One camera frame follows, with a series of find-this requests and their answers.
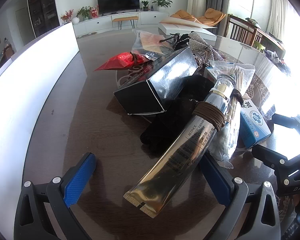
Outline brown hair tie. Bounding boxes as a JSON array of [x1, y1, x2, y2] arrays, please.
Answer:
[[192, 89, 243, 132]]

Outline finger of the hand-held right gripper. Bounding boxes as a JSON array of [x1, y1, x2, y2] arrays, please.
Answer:
[[251, 145, 297, 180], [270, 113, 300, 145]]

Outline clear cotton swab pack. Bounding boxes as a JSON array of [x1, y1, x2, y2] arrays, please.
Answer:
[[207, 60, 255, 168]]

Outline dark glass display cabinet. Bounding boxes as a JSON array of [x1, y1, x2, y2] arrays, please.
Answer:
[[27, 0, 60, 38]]

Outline orange lounge chair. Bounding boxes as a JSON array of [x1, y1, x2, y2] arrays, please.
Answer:
[[170, 8, 226, 27]]

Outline clear claw hair clip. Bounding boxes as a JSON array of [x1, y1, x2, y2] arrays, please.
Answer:
[[194, 51, 212, 68]]

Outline glossy black box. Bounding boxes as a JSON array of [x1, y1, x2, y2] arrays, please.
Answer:
[[114, 47, 199, 115]]

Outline red flower branches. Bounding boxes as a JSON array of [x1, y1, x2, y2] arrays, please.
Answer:
[[61, 9, 74, 24]]

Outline large leafy potted plant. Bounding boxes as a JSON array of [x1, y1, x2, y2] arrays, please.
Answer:
[[152, 0, 173, 12]]

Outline black television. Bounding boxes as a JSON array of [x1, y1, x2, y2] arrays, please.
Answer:
[[97, 0, 140, 14]]

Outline silver cosmetic tube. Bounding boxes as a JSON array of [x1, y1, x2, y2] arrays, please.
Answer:
[[123, 76, 237, 218]]

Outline blue white medicine box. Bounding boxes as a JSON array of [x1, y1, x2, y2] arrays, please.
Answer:
[[204, 67, 272, 149]]

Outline dark wooden chair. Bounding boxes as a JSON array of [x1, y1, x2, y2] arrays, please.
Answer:
[[226, 14, 263, 47]]

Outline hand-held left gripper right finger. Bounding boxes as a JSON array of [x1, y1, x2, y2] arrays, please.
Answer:
[[199, 152, 282, 240]]

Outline black velvet cloth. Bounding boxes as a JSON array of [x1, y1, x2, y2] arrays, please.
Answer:
[[140, 74, 215, 155]]

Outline orange seat bench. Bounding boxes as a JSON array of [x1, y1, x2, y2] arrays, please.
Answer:
[[112, 16, 139, 28]]

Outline red snack packet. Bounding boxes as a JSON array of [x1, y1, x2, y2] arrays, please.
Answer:
[[94, 51, 147, 72]]

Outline sheer white curtain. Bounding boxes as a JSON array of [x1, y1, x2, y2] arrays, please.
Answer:
[[267, 0, 290, 43]]

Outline white flat box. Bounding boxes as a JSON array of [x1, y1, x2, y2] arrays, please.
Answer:
[[159, 16, 218, 40]]

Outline clear bag with orange card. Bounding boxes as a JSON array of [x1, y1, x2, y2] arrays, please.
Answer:
[[131, 29, 175, 60]]

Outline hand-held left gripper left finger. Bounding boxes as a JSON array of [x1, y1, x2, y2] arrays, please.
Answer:
[[14, 152, 97, 240]]

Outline rhinestone bow hair clip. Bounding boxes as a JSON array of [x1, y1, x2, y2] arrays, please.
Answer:
[[187, 31, 225, 67]]

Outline white television cabinet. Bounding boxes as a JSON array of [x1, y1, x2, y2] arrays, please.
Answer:
[[72, 11, 169, 37]]

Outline clutter of small bottles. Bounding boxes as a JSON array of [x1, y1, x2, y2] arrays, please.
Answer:
[[264, 50, 293, 73]]

